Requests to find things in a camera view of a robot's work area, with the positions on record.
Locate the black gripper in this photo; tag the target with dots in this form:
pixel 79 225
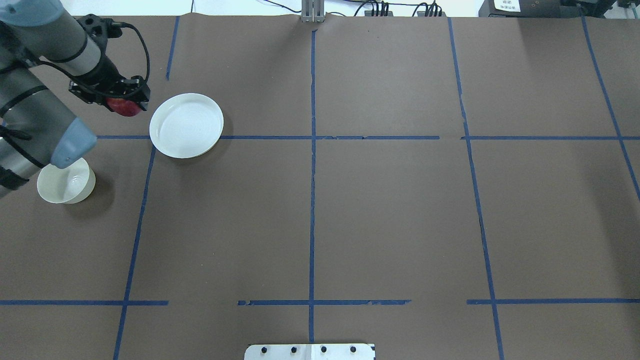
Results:
pixel 106 75

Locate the red yellow apple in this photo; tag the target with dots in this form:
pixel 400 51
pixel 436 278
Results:
pixel 123 107

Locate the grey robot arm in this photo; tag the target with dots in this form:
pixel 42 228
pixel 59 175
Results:
pixel 37 128

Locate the cream white bowl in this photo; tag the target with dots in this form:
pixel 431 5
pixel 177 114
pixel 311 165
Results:
pixel 67 186

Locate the white round plate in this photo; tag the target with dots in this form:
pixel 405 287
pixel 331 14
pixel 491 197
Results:
pixel 186 125

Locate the black box with label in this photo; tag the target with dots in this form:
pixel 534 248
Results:
pixel 547 9

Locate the grey aluminium post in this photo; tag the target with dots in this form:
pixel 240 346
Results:
pixel 313 11

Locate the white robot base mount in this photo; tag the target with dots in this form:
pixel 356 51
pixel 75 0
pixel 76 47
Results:
pixel 312 351

